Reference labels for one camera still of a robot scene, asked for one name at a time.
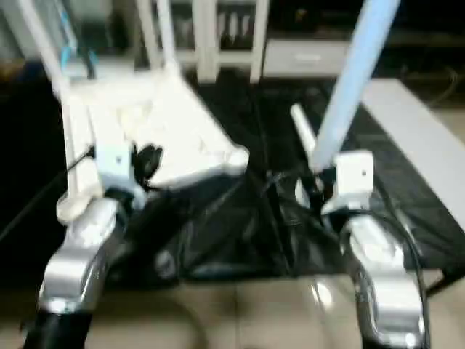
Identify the white plastic table top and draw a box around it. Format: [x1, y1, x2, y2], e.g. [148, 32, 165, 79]
[57, 69, 251, 222]

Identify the white plastic table leg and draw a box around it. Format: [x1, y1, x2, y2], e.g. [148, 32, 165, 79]
[154, 0, 181, 73]
[289, 104, 318, 157]
[18, 0, 73, 95]
[294, 0, 402, 204]

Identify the black work mat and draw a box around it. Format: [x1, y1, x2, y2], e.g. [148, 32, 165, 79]
[0, 73, 465, 281]

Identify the white flat panel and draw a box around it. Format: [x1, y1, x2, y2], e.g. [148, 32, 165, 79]
[361, 79, 465, 233]

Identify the white drawer unit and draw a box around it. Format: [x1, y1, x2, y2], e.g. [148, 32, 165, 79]
[263, 38, 349, 77]

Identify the white glass door cabinet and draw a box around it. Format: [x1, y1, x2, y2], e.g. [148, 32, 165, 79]
[134, 0, 271, 82]

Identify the light blue plastic item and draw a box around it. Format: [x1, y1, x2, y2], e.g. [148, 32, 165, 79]
[58, 7, 99, 77]

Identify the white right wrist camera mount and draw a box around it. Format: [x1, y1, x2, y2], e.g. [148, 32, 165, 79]
[320, 151, 375, 215]

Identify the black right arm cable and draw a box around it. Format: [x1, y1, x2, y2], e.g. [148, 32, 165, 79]
[262, 171, 426, 292]

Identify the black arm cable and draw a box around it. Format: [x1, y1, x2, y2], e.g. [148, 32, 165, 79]
[0, 145, 95, 241]
[262, 171, 426, 292]

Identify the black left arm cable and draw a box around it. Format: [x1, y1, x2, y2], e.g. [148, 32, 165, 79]
[0, 145, 95, 241]

